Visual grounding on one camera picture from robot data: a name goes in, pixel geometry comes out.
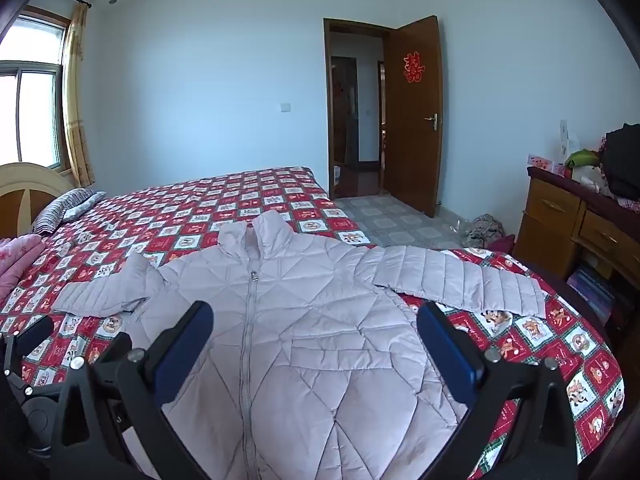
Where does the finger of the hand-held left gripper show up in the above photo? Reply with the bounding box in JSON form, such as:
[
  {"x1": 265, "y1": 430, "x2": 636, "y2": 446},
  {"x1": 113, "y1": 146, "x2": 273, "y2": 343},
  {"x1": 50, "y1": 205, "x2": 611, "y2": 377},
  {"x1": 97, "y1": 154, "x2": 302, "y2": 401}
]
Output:
[
  {"x1": 0, "y1": 316, "x2": 54, "y2": 397},
  {"x1": 82, "y1": 332, "x2": 132, "y2": 367}
]

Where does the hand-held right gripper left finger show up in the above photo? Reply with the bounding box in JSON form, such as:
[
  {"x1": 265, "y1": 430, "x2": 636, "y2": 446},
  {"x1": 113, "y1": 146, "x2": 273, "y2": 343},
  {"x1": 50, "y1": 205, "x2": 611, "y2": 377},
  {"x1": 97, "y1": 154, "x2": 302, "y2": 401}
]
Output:
[{"x1": 50, "y1": 301, "x2": 215, "y2": 480}]

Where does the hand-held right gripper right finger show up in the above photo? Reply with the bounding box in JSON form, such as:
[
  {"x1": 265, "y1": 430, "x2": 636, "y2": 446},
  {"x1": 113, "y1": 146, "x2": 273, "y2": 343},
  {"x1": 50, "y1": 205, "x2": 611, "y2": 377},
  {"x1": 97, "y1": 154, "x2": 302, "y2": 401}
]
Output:
[{"x1": 416, "y1": 301, "x2": 593, "y2": 480}]

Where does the pale pink quilted jacket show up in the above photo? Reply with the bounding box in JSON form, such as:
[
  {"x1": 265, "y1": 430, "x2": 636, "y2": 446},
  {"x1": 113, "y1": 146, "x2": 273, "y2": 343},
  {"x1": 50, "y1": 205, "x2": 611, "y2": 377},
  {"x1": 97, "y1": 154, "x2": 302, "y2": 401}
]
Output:
[{"x1": 51, "y1": 210, "x2": 547, "y2": 480}]

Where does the pink quilt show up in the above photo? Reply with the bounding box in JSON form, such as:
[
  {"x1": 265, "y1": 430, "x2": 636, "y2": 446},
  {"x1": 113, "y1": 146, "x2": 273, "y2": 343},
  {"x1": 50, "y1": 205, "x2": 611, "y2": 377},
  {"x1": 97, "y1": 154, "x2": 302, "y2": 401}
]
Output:
[{"x1": 0, "y1": 234, "x2": 46, "y2": 306}]

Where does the striped pillow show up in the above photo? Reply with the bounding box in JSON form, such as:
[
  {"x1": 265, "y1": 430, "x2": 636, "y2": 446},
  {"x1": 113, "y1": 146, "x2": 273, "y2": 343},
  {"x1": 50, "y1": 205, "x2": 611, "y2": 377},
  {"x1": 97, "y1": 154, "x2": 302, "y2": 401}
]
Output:
[{"x1": 32, "y1": 187, "x2": 107, "y2": 236}]

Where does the grey cloth heap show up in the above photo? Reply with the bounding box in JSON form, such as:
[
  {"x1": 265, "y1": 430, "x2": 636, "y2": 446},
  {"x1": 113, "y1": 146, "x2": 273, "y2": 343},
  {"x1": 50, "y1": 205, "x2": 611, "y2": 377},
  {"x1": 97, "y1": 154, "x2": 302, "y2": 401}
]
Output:
[{"x1": 462, "y1": 214, "x2": 506, "y2": 248}]

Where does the wooden headboard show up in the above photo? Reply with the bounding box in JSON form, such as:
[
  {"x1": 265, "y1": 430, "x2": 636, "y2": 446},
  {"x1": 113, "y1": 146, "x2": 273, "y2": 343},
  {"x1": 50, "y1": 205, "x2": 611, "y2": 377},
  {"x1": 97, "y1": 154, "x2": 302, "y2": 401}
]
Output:
[{"x1": 0, "y1": 162, "x2": 76, "y2": 241}]

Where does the red printed blanket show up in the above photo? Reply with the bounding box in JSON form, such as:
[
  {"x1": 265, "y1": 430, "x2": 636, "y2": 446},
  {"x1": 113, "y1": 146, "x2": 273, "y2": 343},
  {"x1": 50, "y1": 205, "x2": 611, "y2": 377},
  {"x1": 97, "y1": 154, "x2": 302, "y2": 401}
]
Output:
[{"x1": 0, "y1": 166, "x2": 626, "y2": 480}]

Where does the wooden dresser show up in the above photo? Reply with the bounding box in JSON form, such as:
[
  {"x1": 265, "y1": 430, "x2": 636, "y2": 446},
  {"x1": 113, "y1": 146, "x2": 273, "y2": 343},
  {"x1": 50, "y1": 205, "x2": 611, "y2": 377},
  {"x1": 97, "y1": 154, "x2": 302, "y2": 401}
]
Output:
[{"x1": 512, "y1": 166, "x2": 640, "y2": 321}]

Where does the brown wooden door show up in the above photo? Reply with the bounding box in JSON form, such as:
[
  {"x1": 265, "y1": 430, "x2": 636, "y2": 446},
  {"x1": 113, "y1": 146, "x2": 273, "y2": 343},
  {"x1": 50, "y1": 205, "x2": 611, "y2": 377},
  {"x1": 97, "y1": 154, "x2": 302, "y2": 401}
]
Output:
[{"x1": 384, "y1": 15, "x2": 445, "y2": 218}]

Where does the window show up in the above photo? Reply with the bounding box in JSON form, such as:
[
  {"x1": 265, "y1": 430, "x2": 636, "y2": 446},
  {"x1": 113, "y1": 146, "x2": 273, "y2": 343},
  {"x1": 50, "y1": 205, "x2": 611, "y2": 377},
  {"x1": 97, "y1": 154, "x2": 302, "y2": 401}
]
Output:
[{"x1": 0, "y1": 5, "x2": 73, "y2": 171}]

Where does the yellow curtain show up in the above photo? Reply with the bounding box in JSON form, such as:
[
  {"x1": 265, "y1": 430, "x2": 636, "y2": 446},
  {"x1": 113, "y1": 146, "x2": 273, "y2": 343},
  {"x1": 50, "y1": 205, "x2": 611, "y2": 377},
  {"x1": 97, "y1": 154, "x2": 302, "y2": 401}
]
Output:
[{"x1": 61, "y1": 2, "x2": 96, "y2": 187}]

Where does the white plastic bag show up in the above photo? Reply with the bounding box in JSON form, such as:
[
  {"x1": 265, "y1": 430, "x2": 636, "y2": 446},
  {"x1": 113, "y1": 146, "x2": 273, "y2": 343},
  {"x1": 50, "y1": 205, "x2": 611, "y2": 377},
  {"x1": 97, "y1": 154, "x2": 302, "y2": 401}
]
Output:
[{"x1": 572, "y1": 165, "x2": 601, "y2": 191}]

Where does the green cloth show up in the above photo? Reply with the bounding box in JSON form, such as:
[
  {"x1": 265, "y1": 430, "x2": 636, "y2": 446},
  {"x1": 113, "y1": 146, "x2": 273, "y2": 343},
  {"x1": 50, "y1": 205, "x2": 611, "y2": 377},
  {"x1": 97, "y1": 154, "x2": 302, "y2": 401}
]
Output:
[{"x1": 565, "y1": 149, "x2": 601, "y2": 168}]

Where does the black bag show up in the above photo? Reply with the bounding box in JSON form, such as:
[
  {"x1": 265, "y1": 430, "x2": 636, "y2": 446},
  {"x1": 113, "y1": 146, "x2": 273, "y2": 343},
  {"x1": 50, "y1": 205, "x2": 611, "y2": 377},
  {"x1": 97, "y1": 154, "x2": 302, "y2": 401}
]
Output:
[{"x1": 600, "y1": 122, "x2": 640, "y2": 201}]

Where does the red paper door decoration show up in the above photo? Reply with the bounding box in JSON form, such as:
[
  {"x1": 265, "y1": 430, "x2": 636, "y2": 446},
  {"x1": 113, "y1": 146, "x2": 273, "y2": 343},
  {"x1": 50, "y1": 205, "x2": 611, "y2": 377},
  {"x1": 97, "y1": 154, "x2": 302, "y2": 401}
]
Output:
[{"x1": 402, "y1": 51, "x2": 423, "y2": 83}]

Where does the brown door frame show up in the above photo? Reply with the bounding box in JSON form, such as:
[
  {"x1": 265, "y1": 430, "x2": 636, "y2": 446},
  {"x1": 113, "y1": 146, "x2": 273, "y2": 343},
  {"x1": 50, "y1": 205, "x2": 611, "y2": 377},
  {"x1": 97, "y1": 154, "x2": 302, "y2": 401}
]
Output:
[{"x1": 323, "y1": 17, "x2": 401, "y2": 200}]

